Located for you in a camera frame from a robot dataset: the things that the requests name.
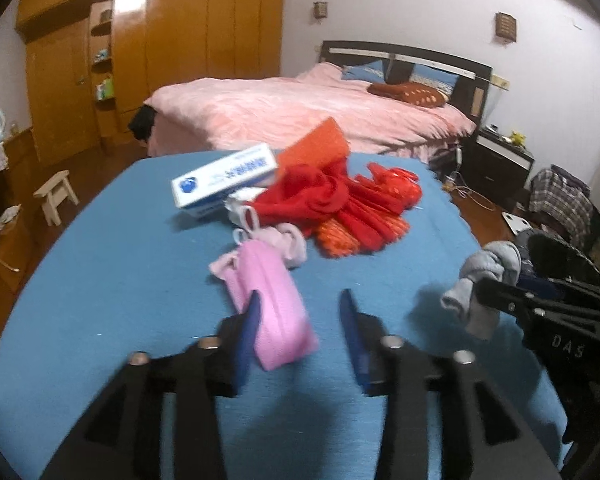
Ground white wooden stool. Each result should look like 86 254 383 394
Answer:
33 170 79 227

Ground pale pink socks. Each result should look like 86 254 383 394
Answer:
209 222 308 281

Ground plaid clothing pile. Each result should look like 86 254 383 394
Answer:
529 165 597 247

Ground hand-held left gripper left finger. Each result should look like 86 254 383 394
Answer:
40 290 263 480

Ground dark wooden bed frame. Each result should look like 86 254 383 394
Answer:
320 40 493 123

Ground dark nightstand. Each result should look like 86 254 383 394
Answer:
467 127 536 207

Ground red and orange knit gloves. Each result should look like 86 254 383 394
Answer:
314 161 424 259

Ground white power cable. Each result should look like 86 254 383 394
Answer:
442 145 501 211

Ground bed with pink blanket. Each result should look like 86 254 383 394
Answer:
145 62 478 163

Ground pink sock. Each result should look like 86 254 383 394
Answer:
227 240 318 372

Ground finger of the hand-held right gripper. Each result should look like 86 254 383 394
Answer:
517 271 600 306
472 276 600 323

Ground red knit scarf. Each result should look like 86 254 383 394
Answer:
254 159 352 237

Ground black mesh bin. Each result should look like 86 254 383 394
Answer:
525 230 600 291

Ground blue pillow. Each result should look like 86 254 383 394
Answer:
341 59 387 83
412 64 461 95

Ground wooden wardrobe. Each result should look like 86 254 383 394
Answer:
15 0 287 166

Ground orange ribbed block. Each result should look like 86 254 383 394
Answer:
278 116 351 171

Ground white bathroom scale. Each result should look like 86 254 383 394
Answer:
501 211 533 234

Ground white cloth item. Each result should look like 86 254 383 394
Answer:
224 186 270 241

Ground white and blue carton box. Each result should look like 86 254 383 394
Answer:
171 142 279 218

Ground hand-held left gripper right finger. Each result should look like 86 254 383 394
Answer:
339 289 563 480

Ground grey sock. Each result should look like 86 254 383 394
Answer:
440 241 523 338

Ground black cloth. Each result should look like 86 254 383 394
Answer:
128 103 157 142

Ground wooden desk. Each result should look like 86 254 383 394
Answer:
0 127 42 292

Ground brown patterned pillow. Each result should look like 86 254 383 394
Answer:
367 81 448 109

